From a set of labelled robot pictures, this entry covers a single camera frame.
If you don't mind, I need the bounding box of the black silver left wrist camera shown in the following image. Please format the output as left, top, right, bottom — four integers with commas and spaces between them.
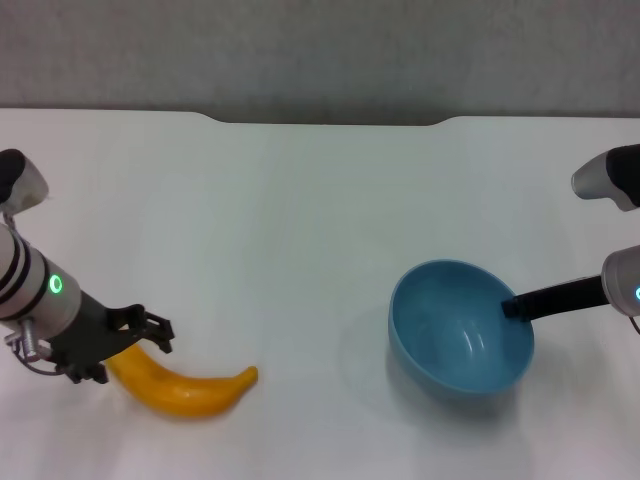
0, 148, 50, 216

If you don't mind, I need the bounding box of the blue bowl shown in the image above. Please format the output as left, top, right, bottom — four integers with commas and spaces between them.
388, 258, 535, 396

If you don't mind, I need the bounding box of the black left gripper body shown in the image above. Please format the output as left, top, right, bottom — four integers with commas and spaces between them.
49, 292, 139, 374

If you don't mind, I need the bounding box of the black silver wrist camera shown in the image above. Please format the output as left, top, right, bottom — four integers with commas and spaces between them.
571, 144, 640, 212
0, 148, 50, 216

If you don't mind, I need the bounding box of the yellow banana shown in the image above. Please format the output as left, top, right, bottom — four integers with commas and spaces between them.
105, 344, 260, 419

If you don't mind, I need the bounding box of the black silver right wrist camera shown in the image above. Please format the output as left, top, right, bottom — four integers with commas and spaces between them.
571, 144, 640, 212

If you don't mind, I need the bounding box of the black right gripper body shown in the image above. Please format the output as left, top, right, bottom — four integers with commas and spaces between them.
524, 274, 609, 321

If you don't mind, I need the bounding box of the left arm cable with plug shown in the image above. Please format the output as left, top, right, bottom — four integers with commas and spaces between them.
4, 319, 57, 374

